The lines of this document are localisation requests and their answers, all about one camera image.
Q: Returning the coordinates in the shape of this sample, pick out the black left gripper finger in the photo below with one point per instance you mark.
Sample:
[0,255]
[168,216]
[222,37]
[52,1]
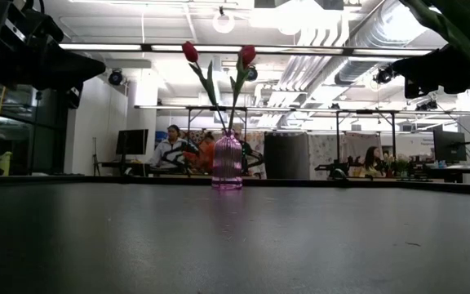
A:
[72,67]

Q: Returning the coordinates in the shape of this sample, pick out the colourful patterned cloth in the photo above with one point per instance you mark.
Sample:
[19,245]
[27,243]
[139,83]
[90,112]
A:
[200,134]

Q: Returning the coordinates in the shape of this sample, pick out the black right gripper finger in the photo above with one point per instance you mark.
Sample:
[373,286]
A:
[426,67]

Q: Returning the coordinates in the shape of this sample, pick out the pink artificial tulip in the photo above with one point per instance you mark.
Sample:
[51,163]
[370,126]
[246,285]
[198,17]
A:
[459,36]

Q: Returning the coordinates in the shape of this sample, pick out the yellow-green bottle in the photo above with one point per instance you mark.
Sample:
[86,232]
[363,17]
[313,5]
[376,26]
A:
[5,162]

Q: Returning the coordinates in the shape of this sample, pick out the person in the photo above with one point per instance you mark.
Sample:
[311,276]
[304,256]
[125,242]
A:
[371,163]
[207,155]
[169,151]

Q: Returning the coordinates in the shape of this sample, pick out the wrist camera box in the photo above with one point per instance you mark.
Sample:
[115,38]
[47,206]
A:
[35,24]
[411,89]

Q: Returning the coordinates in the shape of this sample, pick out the black background monitor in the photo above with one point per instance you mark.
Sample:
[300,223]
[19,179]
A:
[132,141]
[449,145]

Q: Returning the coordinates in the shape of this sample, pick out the pale floral cloth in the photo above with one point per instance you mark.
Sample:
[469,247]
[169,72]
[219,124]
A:
[320,151]

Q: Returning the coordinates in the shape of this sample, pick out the purple ribbed glass vase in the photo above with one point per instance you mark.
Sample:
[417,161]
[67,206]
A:
[227,163]

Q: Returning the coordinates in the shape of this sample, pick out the black curtain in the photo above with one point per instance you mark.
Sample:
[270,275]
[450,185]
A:
[286,155]

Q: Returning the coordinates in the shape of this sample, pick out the LED light bar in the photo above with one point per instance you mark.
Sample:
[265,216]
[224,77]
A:
[108,47]

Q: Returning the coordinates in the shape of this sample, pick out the background flower bunch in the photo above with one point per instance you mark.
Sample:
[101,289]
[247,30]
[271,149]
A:
[396,163]

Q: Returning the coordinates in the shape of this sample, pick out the black ceiling spotlight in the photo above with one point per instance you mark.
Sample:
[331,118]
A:
[384,75]
[115,77]
[253,74]

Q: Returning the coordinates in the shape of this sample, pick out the silver ventilation duct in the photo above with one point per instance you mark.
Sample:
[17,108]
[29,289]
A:
[361,69]

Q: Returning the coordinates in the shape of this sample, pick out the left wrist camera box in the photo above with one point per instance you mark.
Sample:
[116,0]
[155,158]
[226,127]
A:
[35,24]

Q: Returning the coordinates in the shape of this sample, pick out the blue storage bin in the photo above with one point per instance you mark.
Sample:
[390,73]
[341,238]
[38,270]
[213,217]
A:
[160,136]

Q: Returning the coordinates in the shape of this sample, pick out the black background rig frame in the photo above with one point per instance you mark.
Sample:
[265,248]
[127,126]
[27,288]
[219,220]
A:
[338,134]
[189,118]

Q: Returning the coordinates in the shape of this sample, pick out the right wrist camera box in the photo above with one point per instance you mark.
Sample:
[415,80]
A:
[411,89]

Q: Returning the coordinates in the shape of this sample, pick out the round white pendant light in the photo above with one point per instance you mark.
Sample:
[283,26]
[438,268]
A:
[223,23]

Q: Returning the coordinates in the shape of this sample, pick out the red artificial tulip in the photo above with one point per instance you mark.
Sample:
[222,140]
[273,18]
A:
[247,55]
[190,52]

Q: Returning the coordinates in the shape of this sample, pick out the black background robot arm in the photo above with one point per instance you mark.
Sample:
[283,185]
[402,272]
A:
[335,169]

